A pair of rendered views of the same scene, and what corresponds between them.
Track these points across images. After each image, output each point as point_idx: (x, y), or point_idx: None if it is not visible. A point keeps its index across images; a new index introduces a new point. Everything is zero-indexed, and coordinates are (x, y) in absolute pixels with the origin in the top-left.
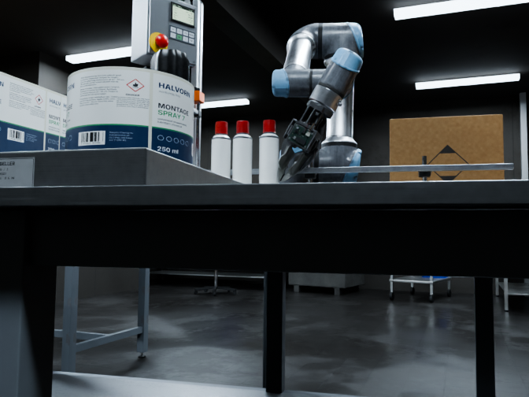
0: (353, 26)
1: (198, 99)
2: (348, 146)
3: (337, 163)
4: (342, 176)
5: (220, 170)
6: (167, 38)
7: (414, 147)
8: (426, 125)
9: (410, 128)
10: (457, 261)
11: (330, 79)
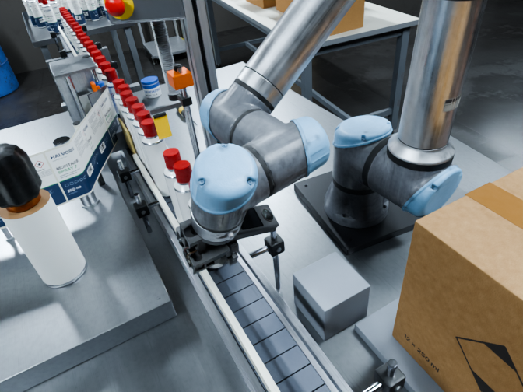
0: None
1: (175, 89)
2: (413, 172)
3: (391, 189)
4: (398, 206)
5: (175, 208)
6: (117, 2)
7: (443, 296)
8: (475, 282)
9: (444, 264)
10: None
11: (191, 207)
